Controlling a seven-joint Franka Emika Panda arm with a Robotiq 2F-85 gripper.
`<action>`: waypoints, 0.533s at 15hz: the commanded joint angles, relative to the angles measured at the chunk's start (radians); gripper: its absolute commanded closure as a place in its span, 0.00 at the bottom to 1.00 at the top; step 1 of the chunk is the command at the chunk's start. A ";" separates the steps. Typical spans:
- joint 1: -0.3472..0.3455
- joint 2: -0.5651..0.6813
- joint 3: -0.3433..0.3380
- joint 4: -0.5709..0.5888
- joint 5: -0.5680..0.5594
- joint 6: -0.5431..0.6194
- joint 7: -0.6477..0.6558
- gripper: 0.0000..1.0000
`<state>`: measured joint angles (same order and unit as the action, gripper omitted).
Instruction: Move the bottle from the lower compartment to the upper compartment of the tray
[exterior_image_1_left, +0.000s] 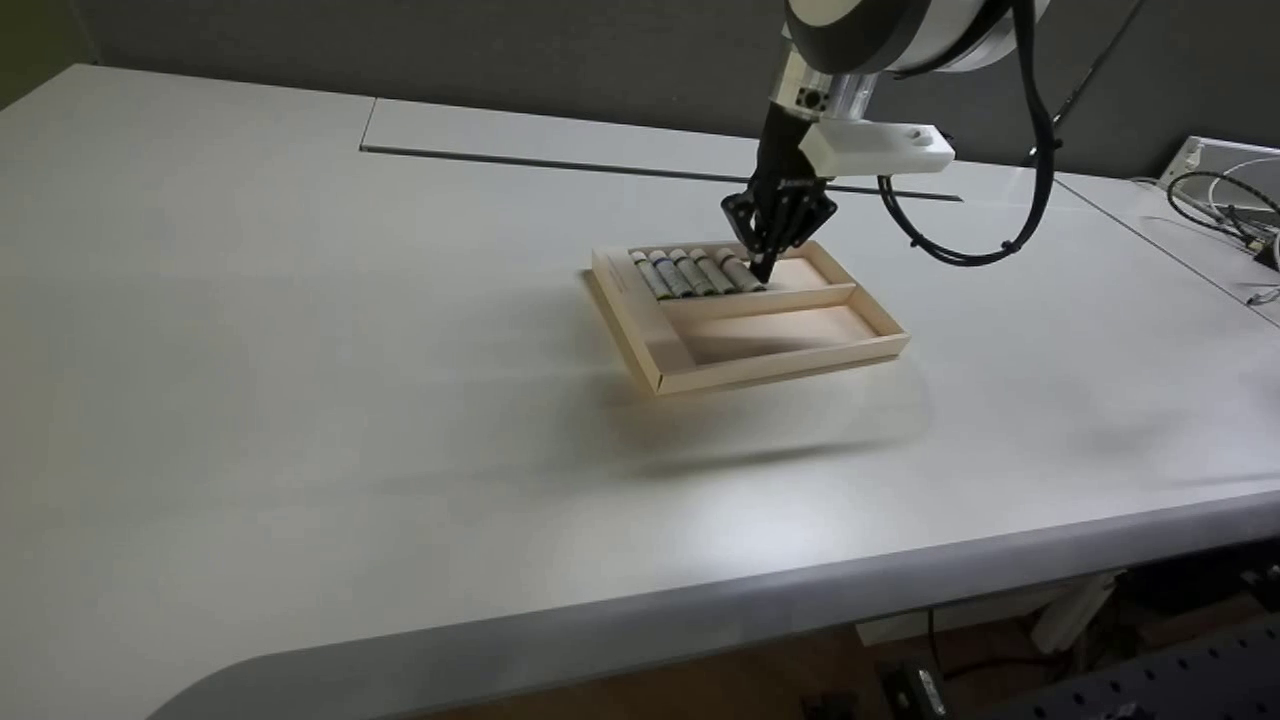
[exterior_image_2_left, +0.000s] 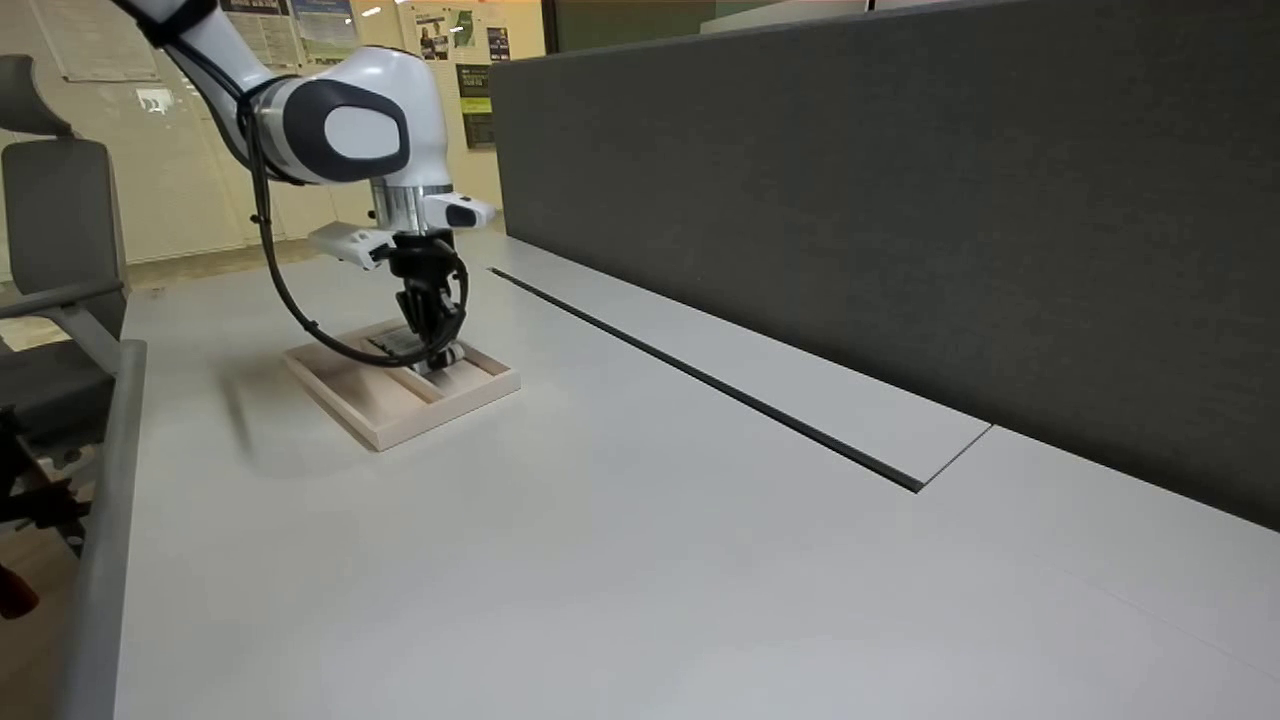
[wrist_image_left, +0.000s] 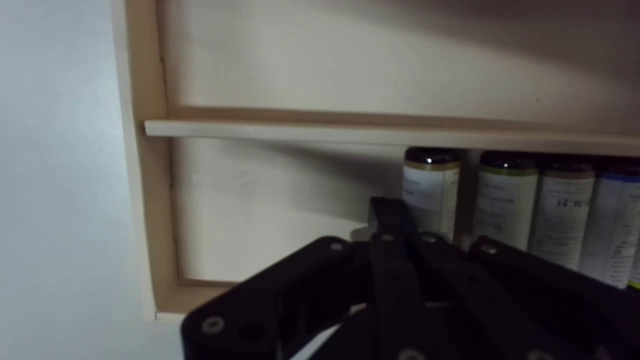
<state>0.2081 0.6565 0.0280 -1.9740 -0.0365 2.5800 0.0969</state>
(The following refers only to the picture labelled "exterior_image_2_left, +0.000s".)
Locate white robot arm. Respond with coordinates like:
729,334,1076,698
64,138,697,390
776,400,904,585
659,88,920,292
110,0,492,370

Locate wooden two-compartment tray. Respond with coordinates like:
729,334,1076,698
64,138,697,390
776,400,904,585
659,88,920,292
283,340,519,453

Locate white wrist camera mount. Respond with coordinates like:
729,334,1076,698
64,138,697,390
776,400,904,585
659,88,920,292
308,183,492,271

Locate wall posters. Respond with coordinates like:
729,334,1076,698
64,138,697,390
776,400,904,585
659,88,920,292
219,0,544,154

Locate grey partition panel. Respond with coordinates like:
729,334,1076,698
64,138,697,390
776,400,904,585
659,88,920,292
492,0,1280,523

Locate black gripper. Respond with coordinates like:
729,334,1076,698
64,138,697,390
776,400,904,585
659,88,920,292
393,232,467,370

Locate grey office chair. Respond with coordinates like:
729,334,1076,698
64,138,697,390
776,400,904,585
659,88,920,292
0,56,139,544

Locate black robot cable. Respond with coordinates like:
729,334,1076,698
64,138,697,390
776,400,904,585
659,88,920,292
197,53,444,371

